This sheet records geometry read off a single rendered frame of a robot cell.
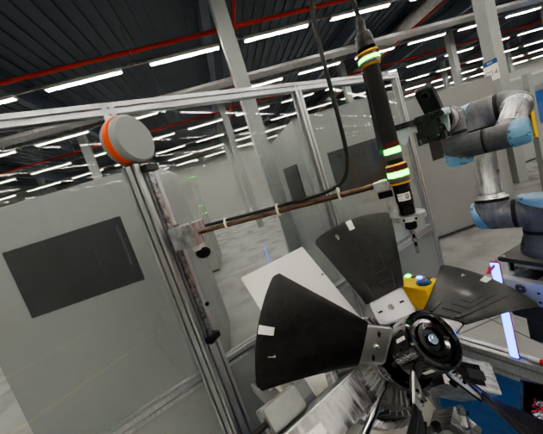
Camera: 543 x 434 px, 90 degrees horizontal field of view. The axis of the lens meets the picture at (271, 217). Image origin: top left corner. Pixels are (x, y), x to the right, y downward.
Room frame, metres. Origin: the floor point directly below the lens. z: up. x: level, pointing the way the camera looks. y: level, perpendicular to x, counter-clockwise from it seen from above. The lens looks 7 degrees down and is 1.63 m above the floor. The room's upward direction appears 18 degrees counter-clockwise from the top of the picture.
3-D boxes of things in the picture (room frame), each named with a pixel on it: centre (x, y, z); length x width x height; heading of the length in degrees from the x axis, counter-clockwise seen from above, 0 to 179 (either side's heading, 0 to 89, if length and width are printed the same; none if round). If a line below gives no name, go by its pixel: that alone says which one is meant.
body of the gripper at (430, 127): (0.80, -0.53, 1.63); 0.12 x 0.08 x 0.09; 130
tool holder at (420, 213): (0.60, -0.29, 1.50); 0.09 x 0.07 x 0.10; 65
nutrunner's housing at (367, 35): (0.60, -0.30, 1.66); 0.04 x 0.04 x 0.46
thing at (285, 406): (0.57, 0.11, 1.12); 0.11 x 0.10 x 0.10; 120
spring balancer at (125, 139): (0.90, 0.36, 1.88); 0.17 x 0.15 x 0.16; 120
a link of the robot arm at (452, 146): (0.88, -0.66, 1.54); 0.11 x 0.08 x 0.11; 40
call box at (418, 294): (1.03, -0.46, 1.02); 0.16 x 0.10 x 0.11; 30
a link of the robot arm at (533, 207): (1.01, -0.98, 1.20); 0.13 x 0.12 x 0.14; 40
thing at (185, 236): (0.86, 0.27, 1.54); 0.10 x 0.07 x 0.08; 65
